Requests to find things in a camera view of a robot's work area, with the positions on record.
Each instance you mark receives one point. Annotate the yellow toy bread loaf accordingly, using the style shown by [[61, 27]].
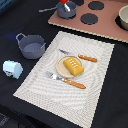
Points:
[[73, 66]]

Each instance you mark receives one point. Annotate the grey toy pot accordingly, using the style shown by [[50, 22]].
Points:
[[31, 46]]

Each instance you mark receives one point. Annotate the grey toy frying pan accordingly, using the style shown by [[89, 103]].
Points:
[[61, 12]]

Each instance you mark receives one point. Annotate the round wooden plate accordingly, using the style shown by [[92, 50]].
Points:
[[62, 70]]

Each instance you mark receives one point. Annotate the beige woven placemat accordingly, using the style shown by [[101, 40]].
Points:
[[71, 103]]

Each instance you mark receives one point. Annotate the light blue toy carton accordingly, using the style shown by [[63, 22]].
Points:
[[12, 69]]

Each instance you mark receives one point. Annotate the black table cloth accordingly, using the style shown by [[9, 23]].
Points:
[[30, 17]]

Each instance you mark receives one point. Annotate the beige bowl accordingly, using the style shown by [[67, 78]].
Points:
[[123, 14]]

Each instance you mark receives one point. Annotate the fork with orange handle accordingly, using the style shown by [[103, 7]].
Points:
[[70, 82]]

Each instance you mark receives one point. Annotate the knife with orange handle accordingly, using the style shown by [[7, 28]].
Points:
[[79, 56]]

